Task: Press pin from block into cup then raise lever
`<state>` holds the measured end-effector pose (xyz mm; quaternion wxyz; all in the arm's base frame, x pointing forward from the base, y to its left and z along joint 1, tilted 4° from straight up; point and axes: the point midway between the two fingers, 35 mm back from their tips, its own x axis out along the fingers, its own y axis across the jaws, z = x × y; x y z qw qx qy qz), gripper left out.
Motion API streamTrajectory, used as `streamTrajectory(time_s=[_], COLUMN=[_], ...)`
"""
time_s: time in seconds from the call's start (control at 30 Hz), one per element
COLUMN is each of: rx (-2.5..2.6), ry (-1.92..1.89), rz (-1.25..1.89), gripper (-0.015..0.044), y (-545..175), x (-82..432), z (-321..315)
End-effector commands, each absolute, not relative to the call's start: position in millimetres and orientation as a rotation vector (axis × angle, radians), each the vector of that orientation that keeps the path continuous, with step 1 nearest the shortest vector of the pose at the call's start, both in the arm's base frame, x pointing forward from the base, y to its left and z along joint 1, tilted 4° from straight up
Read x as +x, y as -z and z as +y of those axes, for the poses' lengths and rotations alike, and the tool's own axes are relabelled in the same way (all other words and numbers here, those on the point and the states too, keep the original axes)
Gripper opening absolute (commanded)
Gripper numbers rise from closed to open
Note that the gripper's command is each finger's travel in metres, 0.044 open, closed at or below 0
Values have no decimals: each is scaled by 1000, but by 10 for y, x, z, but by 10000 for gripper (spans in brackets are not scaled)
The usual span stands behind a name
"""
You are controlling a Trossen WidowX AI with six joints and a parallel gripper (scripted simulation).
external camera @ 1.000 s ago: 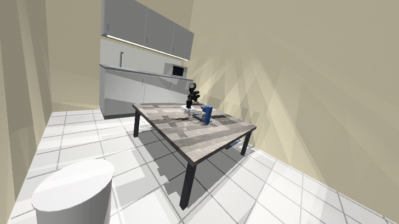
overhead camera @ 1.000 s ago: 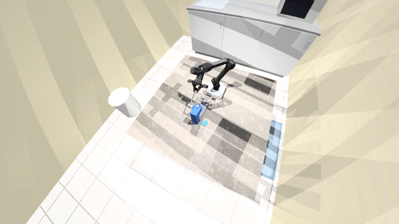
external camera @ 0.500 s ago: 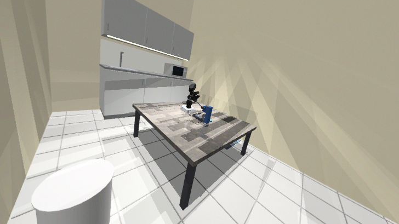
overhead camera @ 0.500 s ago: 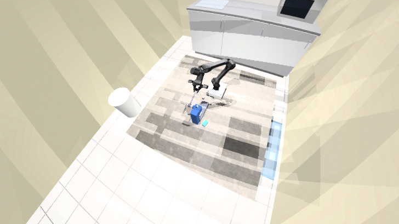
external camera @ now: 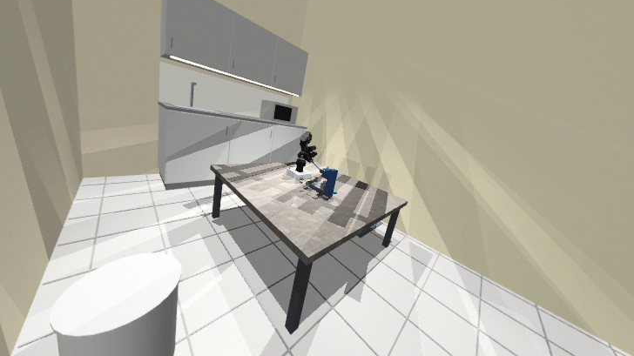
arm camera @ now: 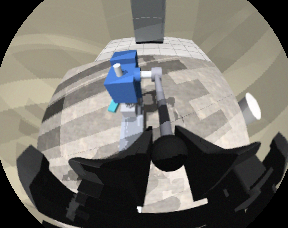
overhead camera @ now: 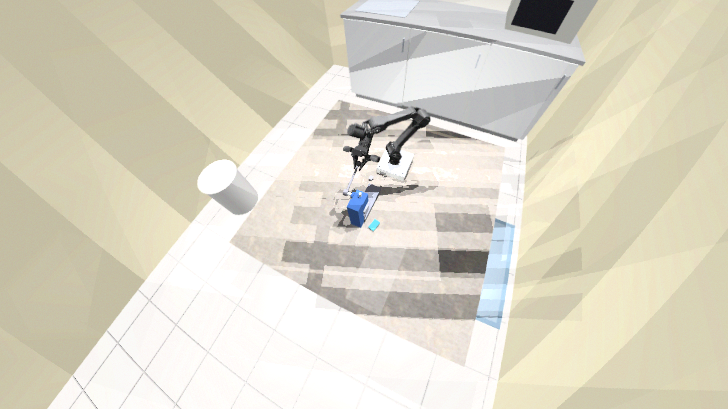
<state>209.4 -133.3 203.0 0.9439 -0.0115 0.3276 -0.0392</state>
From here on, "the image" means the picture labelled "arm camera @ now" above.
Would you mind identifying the light blue rectangular block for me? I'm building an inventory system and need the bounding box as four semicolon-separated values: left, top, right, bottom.
108;99;120;113

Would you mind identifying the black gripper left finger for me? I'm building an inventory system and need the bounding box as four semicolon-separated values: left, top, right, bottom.
68;126;153;207

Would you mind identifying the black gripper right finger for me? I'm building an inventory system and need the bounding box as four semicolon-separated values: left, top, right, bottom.
175;125;261;202

